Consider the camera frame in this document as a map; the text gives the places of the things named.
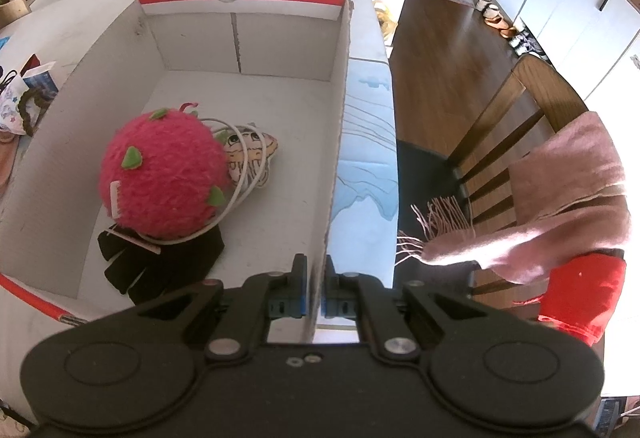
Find pink fringed scarf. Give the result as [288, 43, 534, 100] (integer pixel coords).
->
[397, 110, 631, 286]

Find black glove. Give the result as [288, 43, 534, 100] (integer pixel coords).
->
[96, 224, 226, 305]

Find wooden chair with scarf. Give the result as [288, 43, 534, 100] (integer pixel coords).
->
[397, 54, 591, 299]

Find pink floral face mask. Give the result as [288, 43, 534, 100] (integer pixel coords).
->
[0, 83, 26, 135]

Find dark braided hair piece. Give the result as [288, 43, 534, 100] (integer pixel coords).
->
[17, 88, 51, 138]

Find row of shoes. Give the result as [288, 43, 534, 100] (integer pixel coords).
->
[475, 0, 543, 56]

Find red cloth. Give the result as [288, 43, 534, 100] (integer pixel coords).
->
[537, 254, 627, 346]

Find blue white tissue pack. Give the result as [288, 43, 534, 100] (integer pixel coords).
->
[20, 60, 60, 104]

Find black chair cushion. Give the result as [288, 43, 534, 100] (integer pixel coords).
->
[397, 140, 473, 279]

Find yellow bag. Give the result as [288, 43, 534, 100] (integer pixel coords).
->
[374, 0, 398, 36]

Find white cable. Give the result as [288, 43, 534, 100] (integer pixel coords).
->
[107, 115, 268, 246]

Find cartoon face plush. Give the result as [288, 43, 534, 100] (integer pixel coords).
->
[215, 123, 278, 191]

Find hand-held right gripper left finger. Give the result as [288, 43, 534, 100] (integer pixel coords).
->
[120, 254, 308, 364]

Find red cardboard box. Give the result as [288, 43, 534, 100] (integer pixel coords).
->
[0, 0, 356, 344]

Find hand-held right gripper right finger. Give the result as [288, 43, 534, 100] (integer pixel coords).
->
[322, 254, 501, 364]

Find red fuzzy fruit plush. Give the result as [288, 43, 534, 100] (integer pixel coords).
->
[98, 108, 233, 240]

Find white lower cabinets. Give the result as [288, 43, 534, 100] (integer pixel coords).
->
[485, 0, 640, 104]

